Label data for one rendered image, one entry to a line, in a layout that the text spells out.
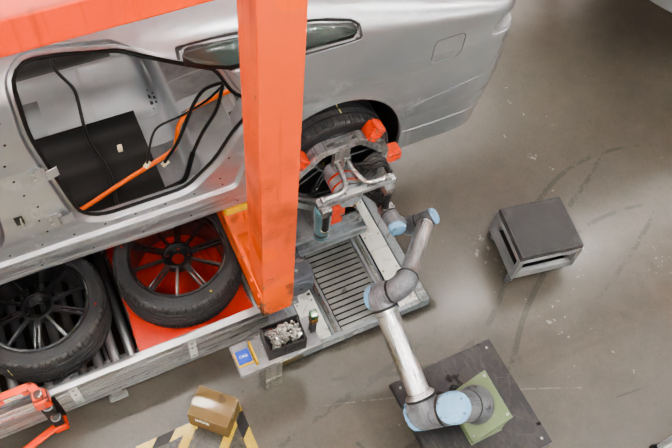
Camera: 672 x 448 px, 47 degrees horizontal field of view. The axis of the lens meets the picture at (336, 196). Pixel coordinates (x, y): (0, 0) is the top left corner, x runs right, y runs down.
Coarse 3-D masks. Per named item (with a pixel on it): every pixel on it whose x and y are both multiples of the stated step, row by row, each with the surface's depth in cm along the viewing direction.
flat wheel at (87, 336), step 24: (72, 264) 392; (0, 288) 389; (24, 288) 386; (48, 288) 387; (72, 288) 388; (96, 288) 386; (0, 312) 396; (24, 312) 382; (48, 312) 380; (72, 312) 381; (96, 312) 379; (72, 336) 372; (96, 336) 381; (0, 360) 363; (24, 360) 364; (48, 360) 365; (72, 360) 374
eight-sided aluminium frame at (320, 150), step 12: (360, 132) 373; (324, 144) 368; (348, 144) 369; (360, 144) 374; (372, 144) 380; (384, 144) 387; (312, 156) 372; (324, 156) 368; (384, 156) 394; (300, 204) 396; (312, 204) 403; (336, 204) 413
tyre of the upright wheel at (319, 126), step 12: (336, 108) 374; (348, 108) 375; (360, 108) 380; (372, 108) 393; (312, 120) 369; (324, 120) 369; (336, 120) 369; (348, 120) 370; (360, 120) 374; (312, 132) 366; (324, 132) 367; (336, 132) 372; (384, 132) 392; (312, 144) 371
